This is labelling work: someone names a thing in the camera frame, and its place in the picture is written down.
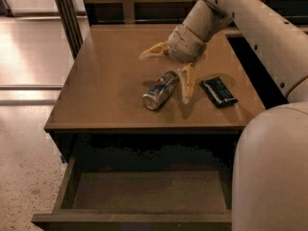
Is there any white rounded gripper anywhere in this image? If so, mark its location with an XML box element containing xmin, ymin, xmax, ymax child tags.
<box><xmin>139</xmin><ymin>25</ymin><xmax>207</xmax><ymax>104</ymax></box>

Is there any silver blue redbull can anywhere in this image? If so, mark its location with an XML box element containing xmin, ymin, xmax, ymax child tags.
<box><xmin>142</xmin><ymin>71</ymin><xmax>179</xmax><ymax>111</ymax></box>

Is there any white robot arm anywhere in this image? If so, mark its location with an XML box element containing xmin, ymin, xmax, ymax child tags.
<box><xmin>141</xmin><ymin>0</ymin><xmax>308</xmax><ymax>231</ymax></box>

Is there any brown wooden drawer cabinet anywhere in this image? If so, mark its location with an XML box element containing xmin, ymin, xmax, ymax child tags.
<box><xmin>43</xmin><ymin>23</ymin><xmax>267</xmax><ymax>166</ymax></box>

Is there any open top drawer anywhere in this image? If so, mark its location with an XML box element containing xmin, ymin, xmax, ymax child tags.
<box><xmin>32</xmin><ymin>146</ymin><xmax>232</xmax><ymax>231</ymax></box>

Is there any black snack packet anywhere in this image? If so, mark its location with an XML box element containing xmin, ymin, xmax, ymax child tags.
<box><xmin>199</xmin><ymin>77</ymin><xmax>238</xmax><ymax>108</ymax></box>

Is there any wooden counter with metal brackets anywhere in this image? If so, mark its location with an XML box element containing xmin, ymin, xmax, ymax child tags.
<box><xmin>79</xmin><ymin>0</ymin><xmax>308</xmax><ymax>39</ymax></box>

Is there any metal frame post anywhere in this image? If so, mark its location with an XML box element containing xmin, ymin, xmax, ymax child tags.
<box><xmin>55</xmin><ymin>0</ymin><xmax>83</xmax><ymax>58</ymax></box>

